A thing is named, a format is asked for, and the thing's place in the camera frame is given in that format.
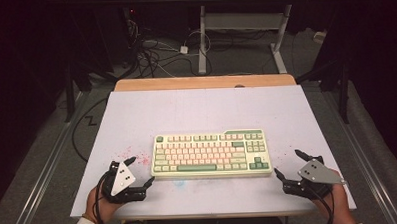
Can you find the tangle of black floor cables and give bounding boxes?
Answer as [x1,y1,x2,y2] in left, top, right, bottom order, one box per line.
[124,15,214,80]

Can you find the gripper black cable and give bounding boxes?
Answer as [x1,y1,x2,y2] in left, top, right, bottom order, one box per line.
[91,169,115,224]
[304,179,336,224]

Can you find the aluminium floor rail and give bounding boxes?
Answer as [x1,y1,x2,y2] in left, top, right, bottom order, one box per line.
[3,90,93,224]
[318,84,397,224]

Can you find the person's left hand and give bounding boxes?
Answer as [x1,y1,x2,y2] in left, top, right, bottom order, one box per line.
[82,185,125,224]

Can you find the white table mat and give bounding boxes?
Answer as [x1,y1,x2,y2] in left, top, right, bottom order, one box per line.
[65,83,357,221]

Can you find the white metal desk frame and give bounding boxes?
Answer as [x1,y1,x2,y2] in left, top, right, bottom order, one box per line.
[183,0,340,77]

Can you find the wooden table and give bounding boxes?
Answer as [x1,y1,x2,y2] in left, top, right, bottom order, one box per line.
[113,71,348,224]

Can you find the person's right hand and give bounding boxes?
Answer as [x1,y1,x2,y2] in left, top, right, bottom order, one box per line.
[309,169,354,224]

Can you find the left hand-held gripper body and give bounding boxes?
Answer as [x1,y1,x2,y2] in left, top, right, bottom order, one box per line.
[100,159,148,205]

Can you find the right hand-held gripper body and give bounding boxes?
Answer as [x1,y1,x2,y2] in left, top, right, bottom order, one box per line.
[281,152,348,202]

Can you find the white power strip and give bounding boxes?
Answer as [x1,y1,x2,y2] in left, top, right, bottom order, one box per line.
[312,29,328,44]

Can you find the black floor cable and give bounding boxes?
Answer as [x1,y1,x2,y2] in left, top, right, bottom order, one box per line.
[69,96,111,163]

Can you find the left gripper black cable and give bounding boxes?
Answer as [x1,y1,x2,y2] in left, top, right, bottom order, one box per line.
[91,169,115,224]

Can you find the black metal stand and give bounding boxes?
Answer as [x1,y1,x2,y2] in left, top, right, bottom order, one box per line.
[62,60,85,124]
[294,56,354,127]

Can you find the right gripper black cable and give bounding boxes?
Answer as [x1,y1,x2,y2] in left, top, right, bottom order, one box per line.
[304,179,336,224]

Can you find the cream and green keyboard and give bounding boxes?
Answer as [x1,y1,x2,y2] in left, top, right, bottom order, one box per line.
[149,127,274,182]

